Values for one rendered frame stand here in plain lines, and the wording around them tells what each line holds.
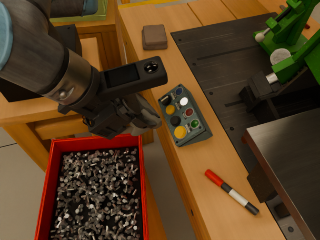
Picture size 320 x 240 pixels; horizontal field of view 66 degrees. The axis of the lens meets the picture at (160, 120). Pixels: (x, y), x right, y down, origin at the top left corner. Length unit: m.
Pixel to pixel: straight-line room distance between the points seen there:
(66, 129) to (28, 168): 0.89
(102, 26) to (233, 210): 0.91
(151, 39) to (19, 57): 0.56
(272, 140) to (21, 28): 0.34
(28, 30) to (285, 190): 0.35
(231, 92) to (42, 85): 0.52
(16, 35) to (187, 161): 0.42
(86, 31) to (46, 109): 0.50
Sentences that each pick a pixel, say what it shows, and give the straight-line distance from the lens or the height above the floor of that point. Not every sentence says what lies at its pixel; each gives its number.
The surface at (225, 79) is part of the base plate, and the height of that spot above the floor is 0.90.
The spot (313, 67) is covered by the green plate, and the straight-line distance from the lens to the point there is 0.53.
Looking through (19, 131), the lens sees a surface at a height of 0.77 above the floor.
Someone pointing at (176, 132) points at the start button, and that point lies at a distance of 0.58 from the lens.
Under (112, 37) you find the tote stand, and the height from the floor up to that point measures 0.72.
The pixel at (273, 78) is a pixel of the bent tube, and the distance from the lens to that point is 0.67.
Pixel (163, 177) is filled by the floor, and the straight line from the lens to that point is 1.54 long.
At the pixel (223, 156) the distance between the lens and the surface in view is 0.61.
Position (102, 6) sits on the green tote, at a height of 0.85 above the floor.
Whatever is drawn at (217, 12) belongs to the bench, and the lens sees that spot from 1.08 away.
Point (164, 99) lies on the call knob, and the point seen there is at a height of 0.94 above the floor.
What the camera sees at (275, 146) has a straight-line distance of 0.37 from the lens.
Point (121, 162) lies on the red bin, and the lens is 0.61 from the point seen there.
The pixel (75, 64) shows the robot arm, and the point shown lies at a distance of 0.36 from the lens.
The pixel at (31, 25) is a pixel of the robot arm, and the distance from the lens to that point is 0.34.
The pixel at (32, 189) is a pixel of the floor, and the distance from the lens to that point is 1.69.
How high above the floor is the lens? 1.43
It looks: 55 degrees down
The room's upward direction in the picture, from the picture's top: straight up
